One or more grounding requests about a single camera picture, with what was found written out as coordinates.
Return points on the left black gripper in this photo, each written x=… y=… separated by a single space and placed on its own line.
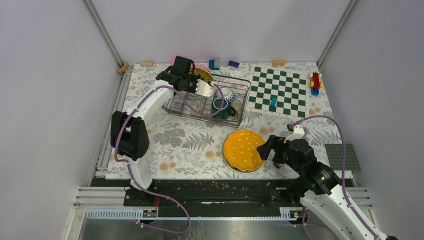
x=195 y=77

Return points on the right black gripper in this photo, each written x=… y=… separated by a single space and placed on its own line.
x=264 y=149

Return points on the yellow dotted scalloped plate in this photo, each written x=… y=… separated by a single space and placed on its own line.
x=243 y=140

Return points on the dark green mug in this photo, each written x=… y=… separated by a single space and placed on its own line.
x=221 y=109

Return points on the yellow woven bamboo tray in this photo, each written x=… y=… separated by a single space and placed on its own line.
x=203 y=75

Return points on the mint green flower plate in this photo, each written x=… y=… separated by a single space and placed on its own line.
x=243 y=162

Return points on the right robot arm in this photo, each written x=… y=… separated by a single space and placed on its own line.
x=320 y=190

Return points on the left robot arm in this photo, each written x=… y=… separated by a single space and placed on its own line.
x=128 y=131

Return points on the purple glitter tube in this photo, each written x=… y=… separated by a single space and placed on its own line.
x=277 y=165

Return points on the pink toy bat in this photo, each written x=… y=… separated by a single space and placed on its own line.
x=205 y=68

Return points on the blue grey lego bricks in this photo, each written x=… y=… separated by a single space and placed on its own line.
x=214 y=64

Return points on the blue white patterned bowl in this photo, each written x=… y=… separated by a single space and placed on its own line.
x=225 y=92

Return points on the teal block on chessboard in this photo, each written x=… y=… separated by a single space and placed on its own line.
x=273 y=105

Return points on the left wooden block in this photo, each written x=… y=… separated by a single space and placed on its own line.
x=146 y=63

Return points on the purple lego brick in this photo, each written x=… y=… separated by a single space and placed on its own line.
x=233 y=64

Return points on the green white chessboard mat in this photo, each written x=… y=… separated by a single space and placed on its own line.
x=290 y=88

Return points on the corner wooden block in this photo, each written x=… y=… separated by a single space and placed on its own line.
x=123 y=68

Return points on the grey lego baseplate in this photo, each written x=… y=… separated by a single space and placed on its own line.
x=335 y=157

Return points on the red yellow blue lego toy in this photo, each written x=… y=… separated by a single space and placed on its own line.
x=315 y=83

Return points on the right wooden block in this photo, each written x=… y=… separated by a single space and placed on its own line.
x=277 y=63

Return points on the black wire dish rack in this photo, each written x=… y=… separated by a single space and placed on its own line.
x=199 y=107

